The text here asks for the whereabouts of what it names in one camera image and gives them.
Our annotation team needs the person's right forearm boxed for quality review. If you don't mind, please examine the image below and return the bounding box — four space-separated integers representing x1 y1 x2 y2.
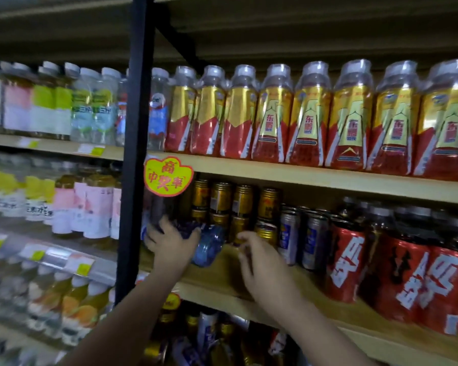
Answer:
256 290 378 366

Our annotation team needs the row of gold red bottles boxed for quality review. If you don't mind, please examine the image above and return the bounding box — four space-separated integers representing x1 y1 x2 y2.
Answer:
164 59 458 183

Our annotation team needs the row of red label bottles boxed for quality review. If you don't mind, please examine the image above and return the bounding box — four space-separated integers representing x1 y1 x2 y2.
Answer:
322 197 458 338

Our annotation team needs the heart-shaped red yellow tag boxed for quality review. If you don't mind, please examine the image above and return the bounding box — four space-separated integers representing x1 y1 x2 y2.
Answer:
144 156 194 197

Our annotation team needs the stack of gold drink cans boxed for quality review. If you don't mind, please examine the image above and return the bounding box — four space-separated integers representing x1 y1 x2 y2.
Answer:
190 180 281 248

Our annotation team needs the row of orange juice bottles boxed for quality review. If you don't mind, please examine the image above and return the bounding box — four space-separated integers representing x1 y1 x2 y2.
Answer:
0 259 116 349

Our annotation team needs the person's left forearm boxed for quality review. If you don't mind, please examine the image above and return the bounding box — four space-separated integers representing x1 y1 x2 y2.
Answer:
60 270 191 366

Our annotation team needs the row of yellow label bottles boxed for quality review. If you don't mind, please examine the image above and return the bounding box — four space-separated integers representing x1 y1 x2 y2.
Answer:
0 164 56 225

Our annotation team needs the blue plastic drink bottle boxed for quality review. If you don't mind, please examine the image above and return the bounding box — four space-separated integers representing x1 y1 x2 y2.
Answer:
175 220 226 268

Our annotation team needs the group of assorted drink cans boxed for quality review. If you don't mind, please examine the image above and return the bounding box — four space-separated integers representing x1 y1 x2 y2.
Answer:
140 301 302 366

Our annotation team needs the person's right hand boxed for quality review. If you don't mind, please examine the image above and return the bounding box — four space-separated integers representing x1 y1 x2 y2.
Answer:
237 231 301 308

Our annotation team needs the row of pink label bottles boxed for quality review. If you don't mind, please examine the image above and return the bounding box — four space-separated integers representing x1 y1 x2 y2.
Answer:
52 172 122 240

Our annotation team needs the white store shelf unit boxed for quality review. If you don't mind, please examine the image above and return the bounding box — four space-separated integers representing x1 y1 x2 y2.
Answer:
0 0 134 366

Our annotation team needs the row of clear water bottles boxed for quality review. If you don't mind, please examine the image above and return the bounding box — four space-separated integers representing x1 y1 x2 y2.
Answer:
0 60 172 151

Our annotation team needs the blue silver drink can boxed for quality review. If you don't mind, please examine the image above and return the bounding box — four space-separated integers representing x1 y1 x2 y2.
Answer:
301 212 331 272
278 209 301 266

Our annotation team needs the beige store shelf unit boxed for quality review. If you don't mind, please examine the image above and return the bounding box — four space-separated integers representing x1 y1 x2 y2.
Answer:
137 0 458 366

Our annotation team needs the person's left hand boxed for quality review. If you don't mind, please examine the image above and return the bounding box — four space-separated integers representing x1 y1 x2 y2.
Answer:
145 216 202 278

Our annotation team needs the black metal shelf post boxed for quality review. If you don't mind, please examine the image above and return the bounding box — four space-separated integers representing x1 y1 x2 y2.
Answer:
114 0 157 306

